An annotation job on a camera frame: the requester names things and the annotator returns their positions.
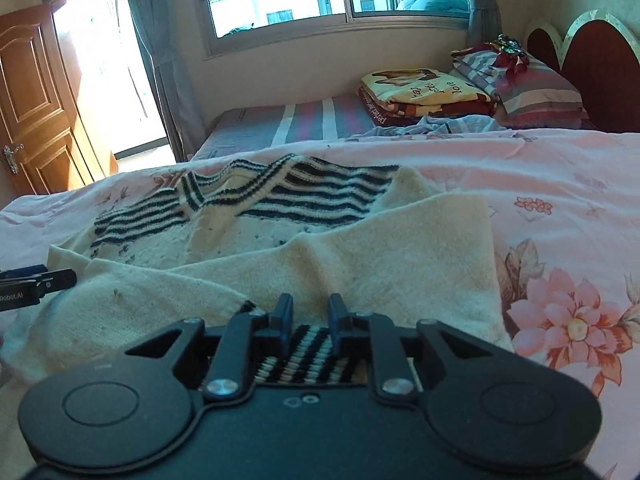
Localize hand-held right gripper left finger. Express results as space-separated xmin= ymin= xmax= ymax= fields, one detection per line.
xmin=125 ymin=293 xmax=296 ymax=402

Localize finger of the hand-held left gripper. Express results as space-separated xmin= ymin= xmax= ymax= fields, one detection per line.
xmin=29 ymin=268 xmax=78 ymax=294
xmin=0 ymin=264 xmax=47 ymax=281

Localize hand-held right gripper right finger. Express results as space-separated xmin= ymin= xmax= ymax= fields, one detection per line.
xmin=327 ymin=293 xmax=502 ymax=404

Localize beige towel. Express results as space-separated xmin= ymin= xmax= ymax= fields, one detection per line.
xmin=2 ymin=154 xmax=516 ymax=396

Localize wooden door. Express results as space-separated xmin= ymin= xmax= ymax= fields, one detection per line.
xmin=0 ymin=3 xmax=99 ymax=197

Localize striped mattress sheet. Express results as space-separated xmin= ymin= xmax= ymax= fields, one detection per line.
xmin=191 ymin=92 xmax=382 ymax=162

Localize light blue cloth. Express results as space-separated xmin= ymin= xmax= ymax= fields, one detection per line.
xmin=350 ymin=114 xmax=512 ymax=140

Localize grey curtain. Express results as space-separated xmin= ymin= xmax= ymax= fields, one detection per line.
xmin=459 ymin=0 xmax=504 ymax=50
xmin=117 ymin=0 xmax=207 ymax=162

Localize folded yellow printed blanket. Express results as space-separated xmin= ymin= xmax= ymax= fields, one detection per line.
xmin=357 ymin=68 xmax=499 ymax=120

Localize pink floral bedsheet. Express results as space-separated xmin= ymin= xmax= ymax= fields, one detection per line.
xmin=0 ymin=129 xmax=640 ymax=480

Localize striped pillow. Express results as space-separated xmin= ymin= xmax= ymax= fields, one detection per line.
xmin=450 ymin=49 xmax=591 ymax=129

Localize red ribbon decoration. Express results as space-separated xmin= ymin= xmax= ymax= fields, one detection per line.
xmin=479 ymin=33 xmax=531 ymax=79

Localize red scalloped headboard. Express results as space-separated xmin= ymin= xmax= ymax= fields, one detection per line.
xmin=524 ymin=9 xmax=640 ymax=134

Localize metal door handle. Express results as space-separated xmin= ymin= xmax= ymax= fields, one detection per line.
xmin=3 ymin=143 xmax=25 ymax=175

